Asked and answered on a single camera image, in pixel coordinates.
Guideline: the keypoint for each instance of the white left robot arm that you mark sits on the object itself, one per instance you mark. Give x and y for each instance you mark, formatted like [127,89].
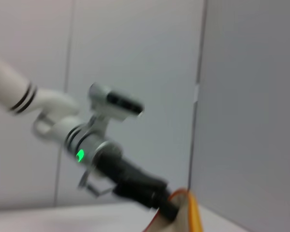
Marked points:
[60,128]

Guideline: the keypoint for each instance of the silver camera mount bracket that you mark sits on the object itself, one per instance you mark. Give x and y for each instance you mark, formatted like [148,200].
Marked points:
[99,125]

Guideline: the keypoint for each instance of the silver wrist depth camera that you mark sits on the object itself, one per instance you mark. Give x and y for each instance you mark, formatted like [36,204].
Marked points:
[116,101]

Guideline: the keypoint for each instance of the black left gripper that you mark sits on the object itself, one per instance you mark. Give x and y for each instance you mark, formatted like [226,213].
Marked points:
[130,176]

